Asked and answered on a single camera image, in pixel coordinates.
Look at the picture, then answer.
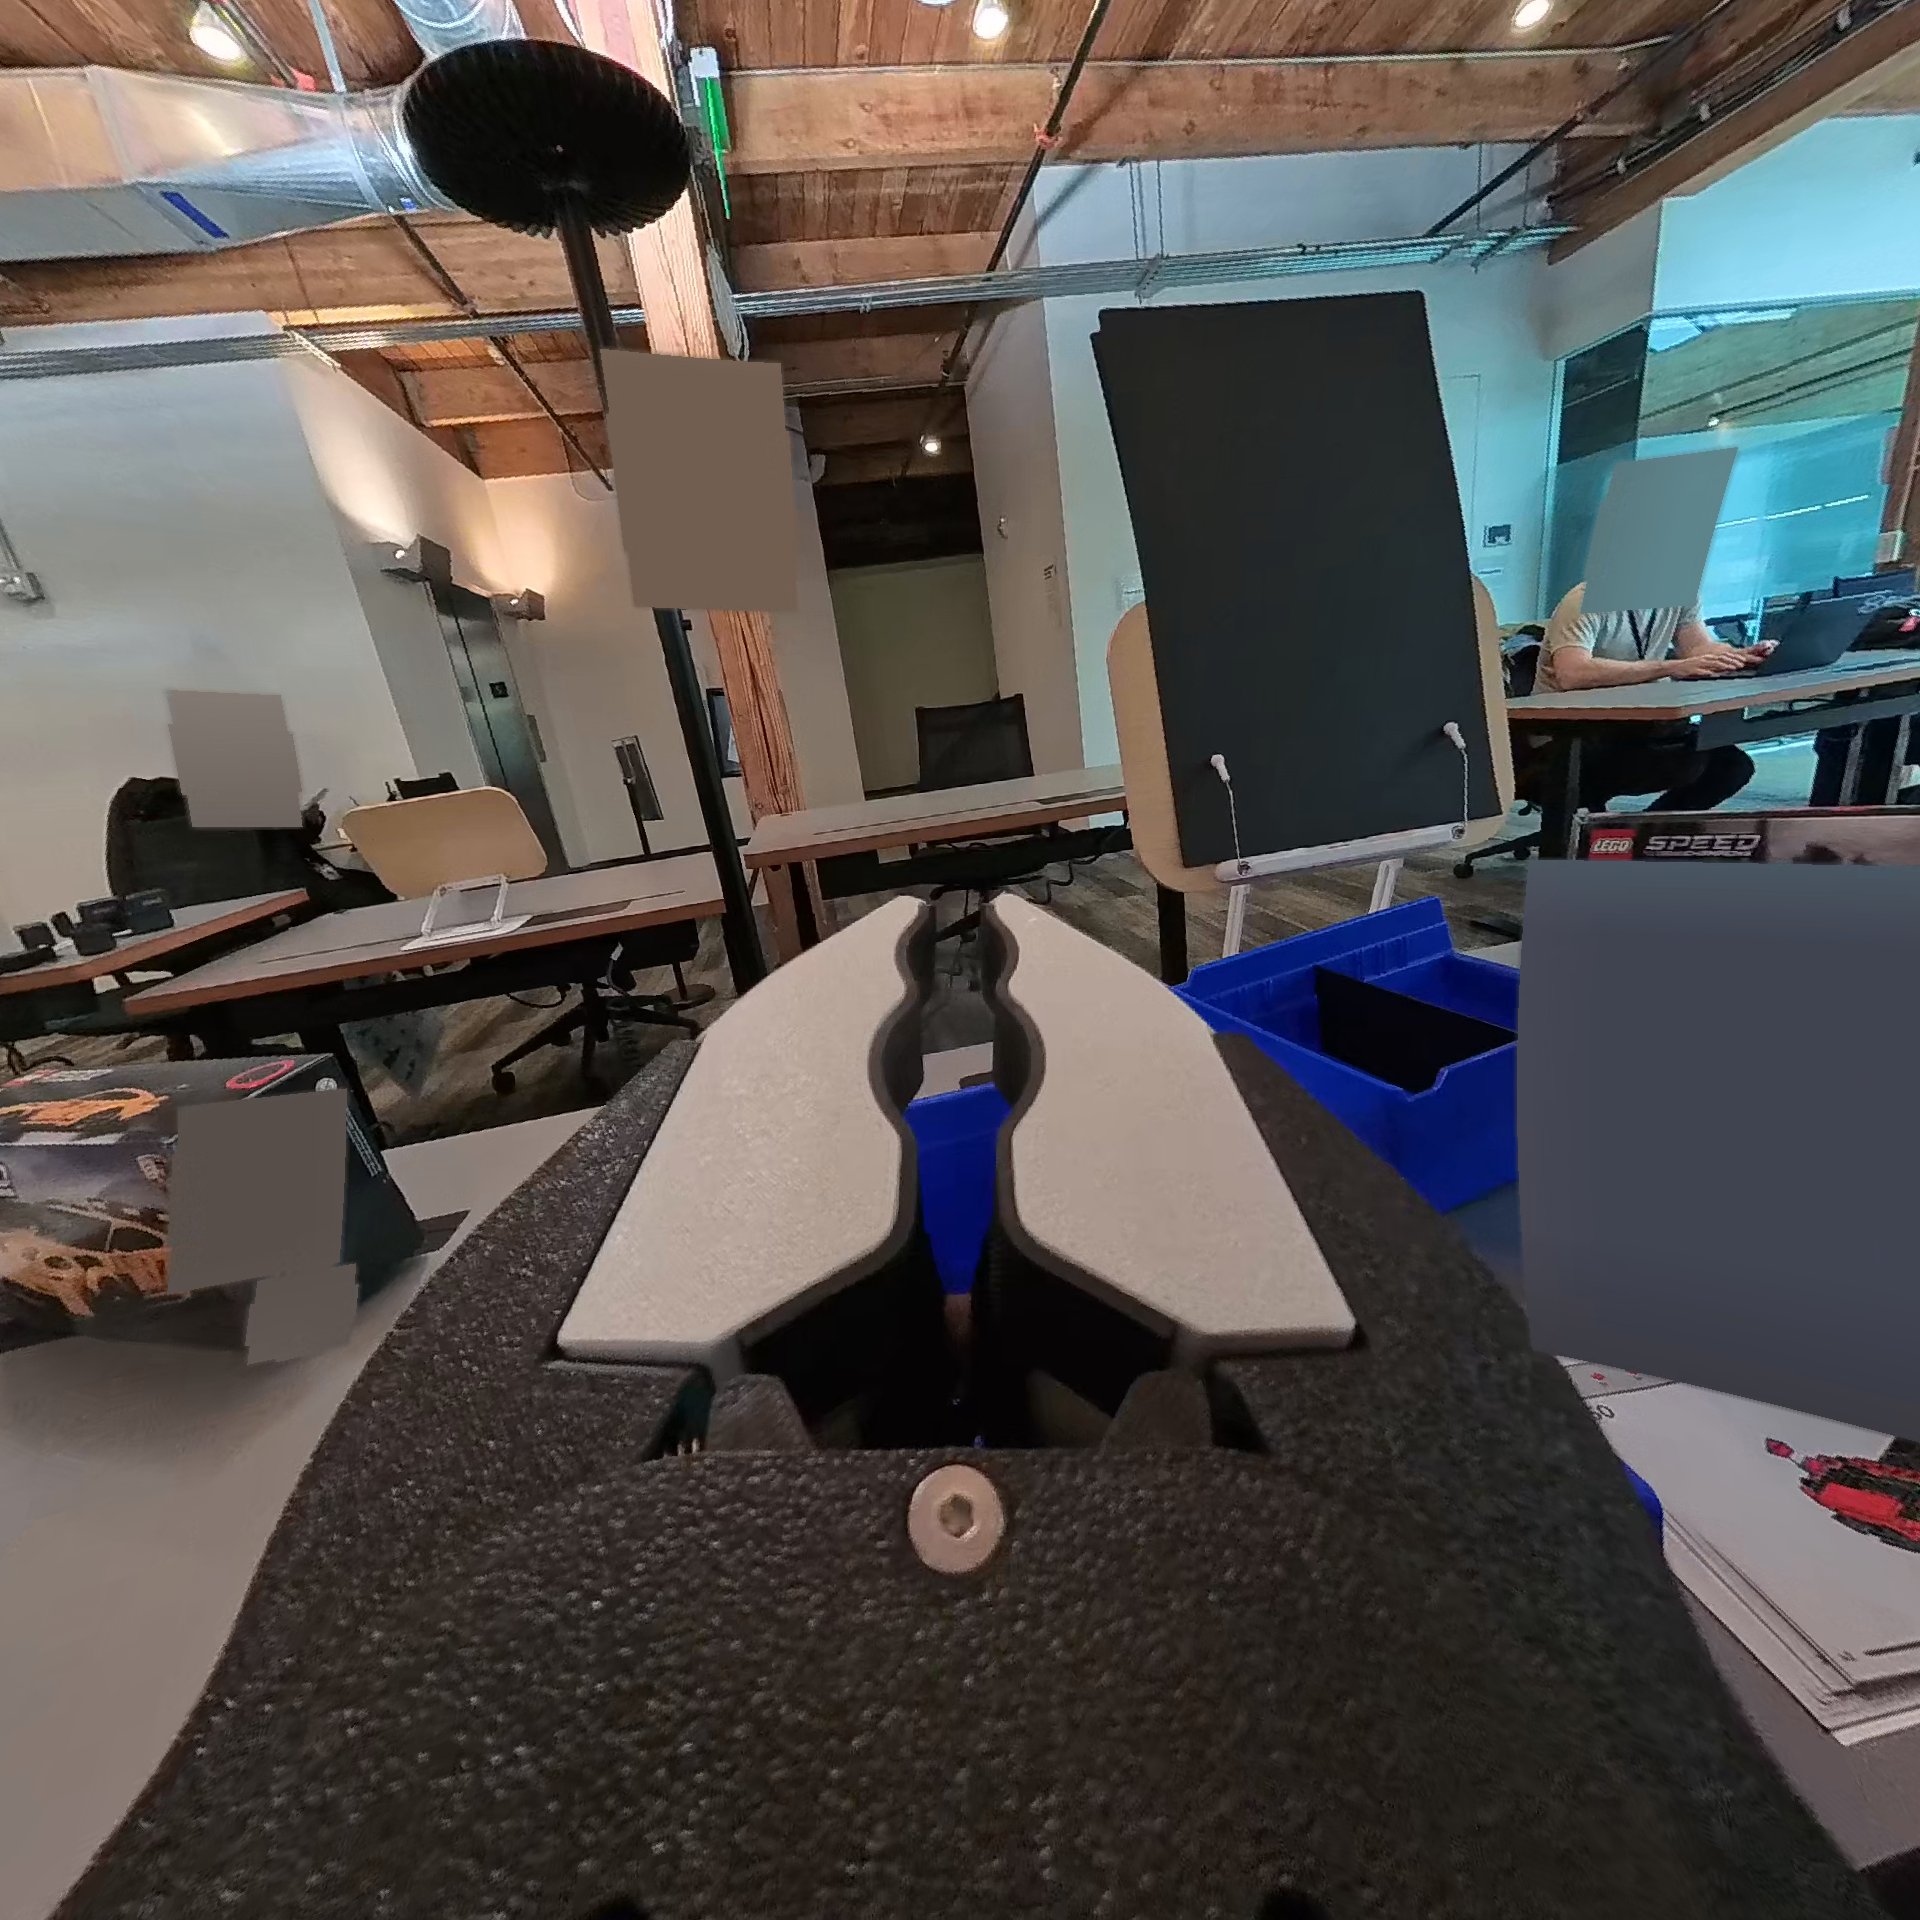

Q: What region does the grey office desk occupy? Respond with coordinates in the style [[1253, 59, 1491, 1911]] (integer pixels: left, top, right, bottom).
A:
[[118, 862, 738, 1036]]

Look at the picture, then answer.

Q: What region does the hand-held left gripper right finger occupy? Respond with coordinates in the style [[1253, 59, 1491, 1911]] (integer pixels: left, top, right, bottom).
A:
[[979, 894, 1360, 1392]]

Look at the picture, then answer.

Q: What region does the wooden edged desk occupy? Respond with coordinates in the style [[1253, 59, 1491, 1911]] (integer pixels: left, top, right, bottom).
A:
[[0, 894, 312, 1014]]

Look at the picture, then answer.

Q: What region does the lego box red car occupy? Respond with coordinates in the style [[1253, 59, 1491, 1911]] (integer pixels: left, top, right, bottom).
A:
[[1586, 804, 1920, 882]]

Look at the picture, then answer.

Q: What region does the black pole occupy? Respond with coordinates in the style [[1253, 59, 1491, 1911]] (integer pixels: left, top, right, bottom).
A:
[[560, 211, 773, 995]]

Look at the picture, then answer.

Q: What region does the wooden desk black frame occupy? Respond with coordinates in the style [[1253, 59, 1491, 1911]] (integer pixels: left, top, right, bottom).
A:
[[744, 765, 1133, 959]]

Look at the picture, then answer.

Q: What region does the silver air duct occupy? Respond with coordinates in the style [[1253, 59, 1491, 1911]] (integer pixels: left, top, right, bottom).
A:
[[0, 59, 423, 266]]

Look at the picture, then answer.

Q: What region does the black lego set box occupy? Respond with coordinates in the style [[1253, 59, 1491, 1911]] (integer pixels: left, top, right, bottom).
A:
[[0, 1053, 433, 1353]]

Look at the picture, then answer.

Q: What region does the lego instruction booklet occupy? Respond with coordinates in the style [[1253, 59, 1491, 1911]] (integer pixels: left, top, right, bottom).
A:
[[1564, 1365, 1920, 1748]]

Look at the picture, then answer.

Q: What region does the black laptop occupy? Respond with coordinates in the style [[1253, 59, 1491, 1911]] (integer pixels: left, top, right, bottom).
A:
[[1756, 583, 1920, 678]]

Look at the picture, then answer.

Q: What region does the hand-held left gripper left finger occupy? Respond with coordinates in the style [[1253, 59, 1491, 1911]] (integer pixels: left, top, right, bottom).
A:
[[560, 894, 970, 1392]]

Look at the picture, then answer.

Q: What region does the black desk equipment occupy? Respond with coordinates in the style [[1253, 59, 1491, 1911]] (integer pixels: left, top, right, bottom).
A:
[[0, 894, 182, 959]]

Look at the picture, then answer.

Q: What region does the black panel on wooden easel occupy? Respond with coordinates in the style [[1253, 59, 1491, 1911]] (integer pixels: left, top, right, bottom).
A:
[[1090, 291, 1517, 995]]

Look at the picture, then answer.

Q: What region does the white desk stand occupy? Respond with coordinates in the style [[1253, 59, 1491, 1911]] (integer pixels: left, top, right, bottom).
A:
[[414, 874, 522, 953]]

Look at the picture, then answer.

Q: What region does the black round disc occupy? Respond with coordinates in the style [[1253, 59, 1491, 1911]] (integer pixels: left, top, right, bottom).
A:
[[406, 40, 695, 238]]

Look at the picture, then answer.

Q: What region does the wooden pillar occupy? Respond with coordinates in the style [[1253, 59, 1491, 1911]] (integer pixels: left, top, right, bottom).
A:
[[621, 0, 813, 818]]

